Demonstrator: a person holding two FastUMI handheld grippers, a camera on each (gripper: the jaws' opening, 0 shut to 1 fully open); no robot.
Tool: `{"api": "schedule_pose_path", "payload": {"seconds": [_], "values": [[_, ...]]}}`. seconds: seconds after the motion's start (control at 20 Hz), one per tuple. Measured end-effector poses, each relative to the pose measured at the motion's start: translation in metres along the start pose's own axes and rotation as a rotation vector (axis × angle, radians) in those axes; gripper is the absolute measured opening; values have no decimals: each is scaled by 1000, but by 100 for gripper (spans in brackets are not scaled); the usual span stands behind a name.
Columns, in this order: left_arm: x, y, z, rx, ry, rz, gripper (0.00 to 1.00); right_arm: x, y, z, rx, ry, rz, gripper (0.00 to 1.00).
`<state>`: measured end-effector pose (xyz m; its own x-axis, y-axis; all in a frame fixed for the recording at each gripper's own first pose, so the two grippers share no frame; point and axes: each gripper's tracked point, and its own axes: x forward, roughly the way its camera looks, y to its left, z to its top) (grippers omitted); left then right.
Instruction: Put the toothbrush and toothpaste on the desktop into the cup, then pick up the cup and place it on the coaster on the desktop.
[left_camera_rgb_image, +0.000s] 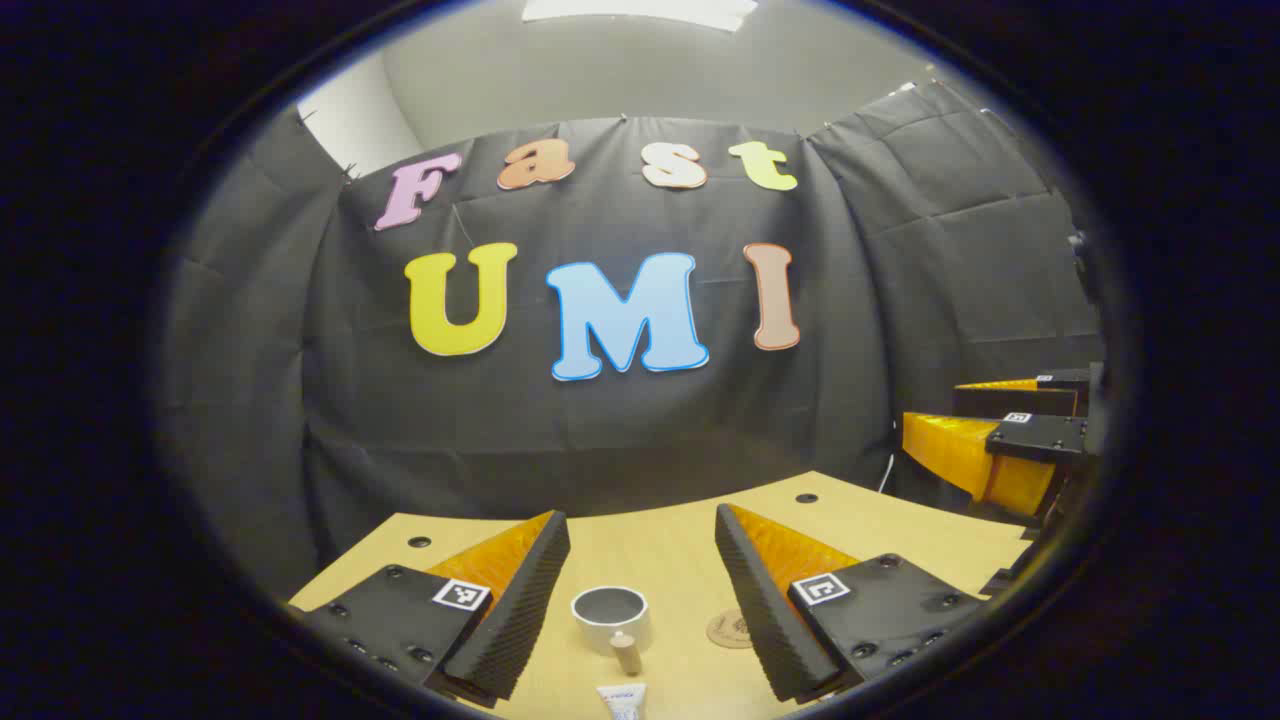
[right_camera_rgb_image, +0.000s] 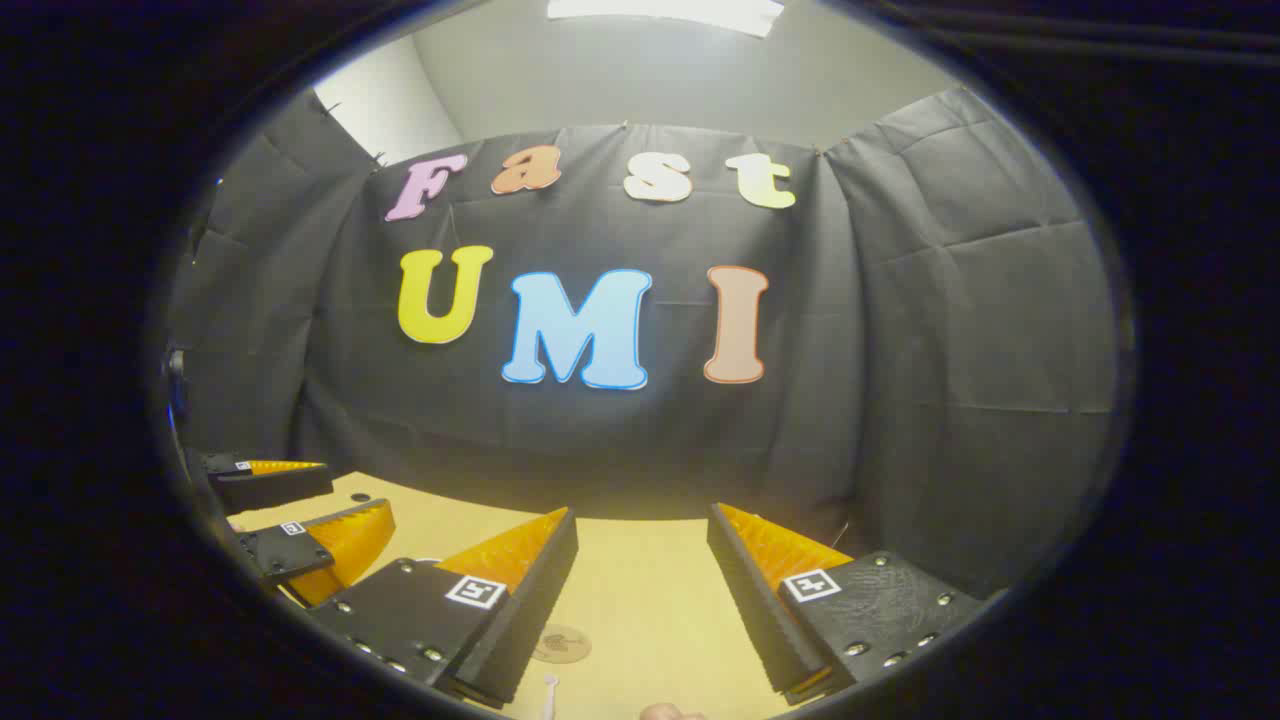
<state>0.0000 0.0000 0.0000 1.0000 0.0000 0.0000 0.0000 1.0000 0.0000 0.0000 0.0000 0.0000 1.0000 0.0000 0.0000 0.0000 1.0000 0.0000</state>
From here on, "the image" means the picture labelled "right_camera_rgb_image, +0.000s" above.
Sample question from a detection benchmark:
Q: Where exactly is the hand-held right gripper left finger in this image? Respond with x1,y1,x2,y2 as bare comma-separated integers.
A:
308,505,581,711

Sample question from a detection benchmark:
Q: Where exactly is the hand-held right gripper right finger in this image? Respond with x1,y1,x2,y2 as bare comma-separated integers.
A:
705,502,988,707

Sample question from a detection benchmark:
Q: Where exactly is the round wooden coaster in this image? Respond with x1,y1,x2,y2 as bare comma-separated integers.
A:
532,625,593,665

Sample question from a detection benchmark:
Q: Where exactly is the light wooden desktop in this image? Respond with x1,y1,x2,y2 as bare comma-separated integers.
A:
228,470,871,720

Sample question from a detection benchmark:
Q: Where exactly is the black backdrop cloth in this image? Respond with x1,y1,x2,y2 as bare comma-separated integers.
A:
165,88,1119,601

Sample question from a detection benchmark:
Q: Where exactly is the ceiling light panel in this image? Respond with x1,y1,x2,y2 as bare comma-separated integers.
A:
546,0,787,39

